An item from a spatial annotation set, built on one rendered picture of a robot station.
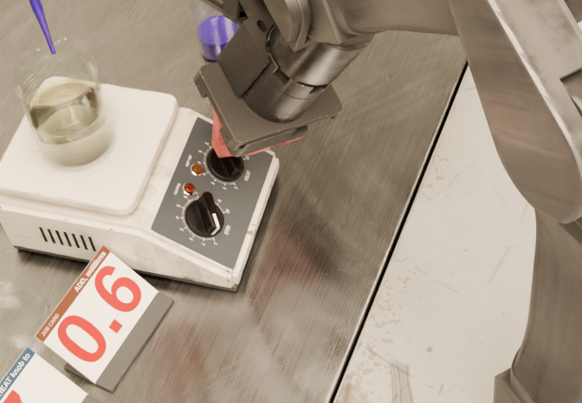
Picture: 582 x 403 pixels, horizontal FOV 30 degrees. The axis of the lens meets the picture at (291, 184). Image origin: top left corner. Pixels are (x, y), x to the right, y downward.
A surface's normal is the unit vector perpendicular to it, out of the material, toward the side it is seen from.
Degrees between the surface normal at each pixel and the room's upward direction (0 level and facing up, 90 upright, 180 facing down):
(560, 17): 27
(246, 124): 31
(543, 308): 90
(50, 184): 0
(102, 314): 40
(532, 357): 81
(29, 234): 90
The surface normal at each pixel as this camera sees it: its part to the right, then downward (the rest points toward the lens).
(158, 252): -0.26, 0.78
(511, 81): -0.87, 0.42
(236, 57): -0.78, 0.27
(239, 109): 0.43, -0.41
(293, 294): -0.07, -0.61
